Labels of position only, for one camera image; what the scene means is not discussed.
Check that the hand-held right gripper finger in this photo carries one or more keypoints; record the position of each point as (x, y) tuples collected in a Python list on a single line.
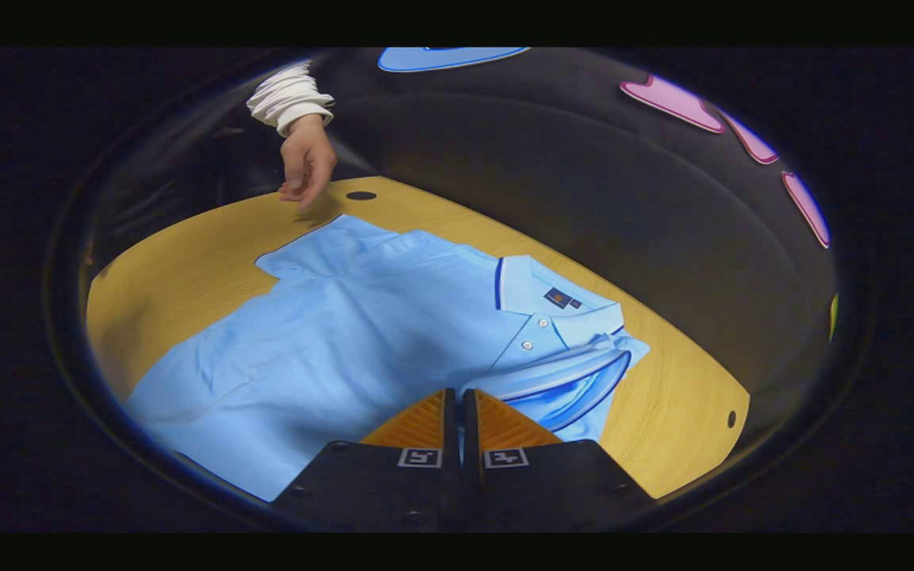
[(450, 420), (470, 420)]

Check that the light blue polo T-shirt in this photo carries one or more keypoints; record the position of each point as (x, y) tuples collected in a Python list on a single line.
[(346, 333)]

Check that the black backdrop cloth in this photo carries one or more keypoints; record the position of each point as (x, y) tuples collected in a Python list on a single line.
[(544, 159)]

